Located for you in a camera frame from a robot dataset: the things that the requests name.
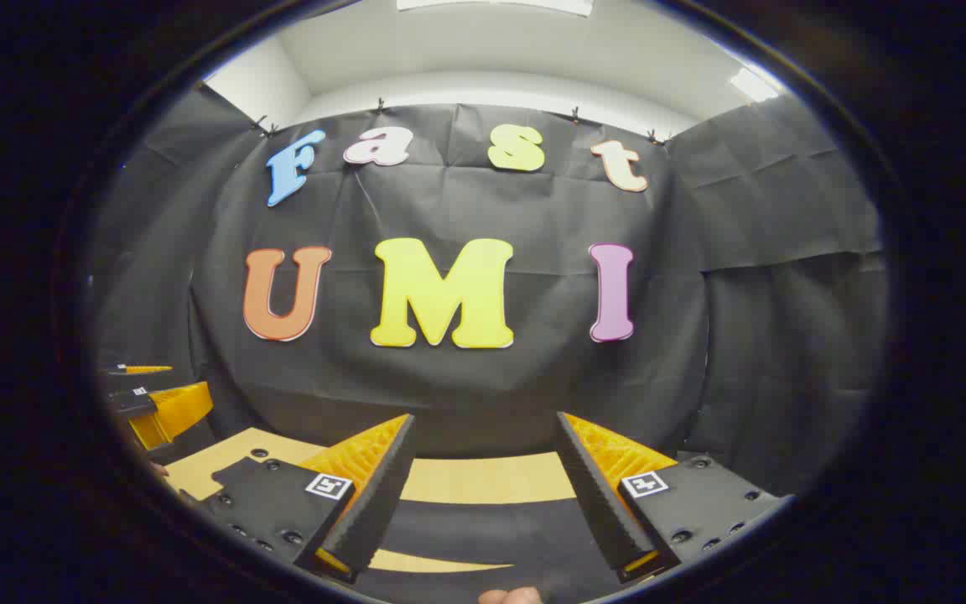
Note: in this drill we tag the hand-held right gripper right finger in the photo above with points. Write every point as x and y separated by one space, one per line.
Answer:
596 503

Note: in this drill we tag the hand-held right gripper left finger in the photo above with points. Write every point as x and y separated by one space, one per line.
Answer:
378 503

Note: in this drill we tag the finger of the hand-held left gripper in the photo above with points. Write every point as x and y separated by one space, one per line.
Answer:
173 411
143 369

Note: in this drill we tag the dark denim jeans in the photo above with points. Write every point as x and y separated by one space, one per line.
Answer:
483 524

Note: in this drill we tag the ceiling light panel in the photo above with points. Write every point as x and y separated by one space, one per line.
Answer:
491 5
753 84

